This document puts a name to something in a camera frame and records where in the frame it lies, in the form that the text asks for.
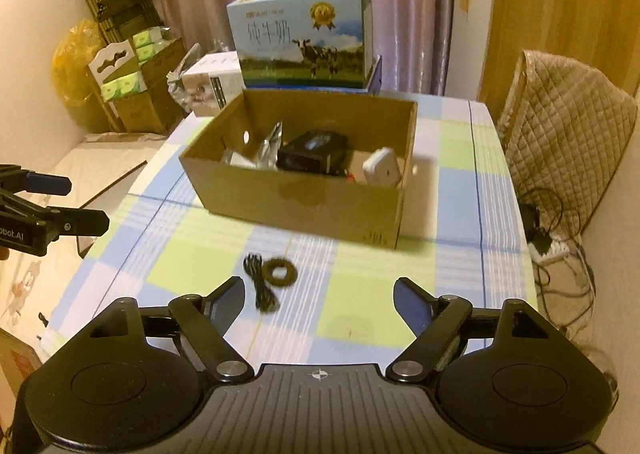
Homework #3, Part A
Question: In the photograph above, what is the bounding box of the black coiled cable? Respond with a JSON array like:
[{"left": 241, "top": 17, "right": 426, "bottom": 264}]
[{"left": 242, "top": 252, "right": 280, "bottom": 313}]

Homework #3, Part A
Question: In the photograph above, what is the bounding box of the silver foil pouch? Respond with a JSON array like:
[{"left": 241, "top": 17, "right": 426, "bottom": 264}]
[{"left": 254, "top": 121, "right": 283, "bottom": 170}]

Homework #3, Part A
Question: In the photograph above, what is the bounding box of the checkered tablecloth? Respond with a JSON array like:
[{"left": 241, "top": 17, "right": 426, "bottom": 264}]
[{"left": 40, "top": 95, "right": 536, "bottom": 365}]

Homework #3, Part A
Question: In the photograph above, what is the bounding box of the dark blue flat box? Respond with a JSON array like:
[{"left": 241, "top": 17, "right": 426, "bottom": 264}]
[{"left": 366, "top": 55, "right": 383, "bottom": 95}]

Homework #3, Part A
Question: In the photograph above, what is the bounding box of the cardboard box with green tissues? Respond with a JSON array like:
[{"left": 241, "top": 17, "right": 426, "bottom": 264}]
[{"left": 86, "top": 27, "right": 186, "bottom": 135}]

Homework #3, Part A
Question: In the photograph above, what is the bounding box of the large brown cardboard box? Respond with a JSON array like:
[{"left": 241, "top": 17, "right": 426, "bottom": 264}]
[{"left": 180, "top": 90, "right": 418, "bottom": 248}]

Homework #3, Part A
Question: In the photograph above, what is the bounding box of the yellow plastic bag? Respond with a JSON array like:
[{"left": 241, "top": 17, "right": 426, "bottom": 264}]
[{"left": 51, "top": 19, "right": 105, "bottom": 108}]

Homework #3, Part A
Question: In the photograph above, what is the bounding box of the brown hair tie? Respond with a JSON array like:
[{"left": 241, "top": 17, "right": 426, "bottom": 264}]
[{"left": 261, "top": 257, "right": 300, "bottom": 289}]

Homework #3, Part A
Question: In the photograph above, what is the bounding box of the blue milk carton box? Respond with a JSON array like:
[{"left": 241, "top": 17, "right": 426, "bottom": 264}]
[{"left": 227, "top": 0, "right": 375, "bottom": 88}]

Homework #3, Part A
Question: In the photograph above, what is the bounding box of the red Doraemon figurine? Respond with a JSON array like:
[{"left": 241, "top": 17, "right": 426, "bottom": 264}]
[{"left": 347, "top": 147, "right": 401, "bottom": 187}]

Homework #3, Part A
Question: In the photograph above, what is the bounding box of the white appliance box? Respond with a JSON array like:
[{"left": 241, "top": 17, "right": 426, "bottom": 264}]
[{"left": 181, "top": 50, "right": 245, "bottom": 117}]

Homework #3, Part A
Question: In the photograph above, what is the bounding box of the black product box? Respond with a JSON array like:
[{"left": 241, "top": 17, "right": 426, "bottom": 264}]
[{"left": 277, "top": 130, "right": 348, "bottom": 175}]

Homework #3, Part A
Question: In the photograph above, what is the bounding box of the white power strip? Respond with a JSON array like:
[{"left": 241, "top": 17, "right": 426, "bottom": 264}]
[{"left": 527, "top": 239, "right": 570, "bottom": 266}]

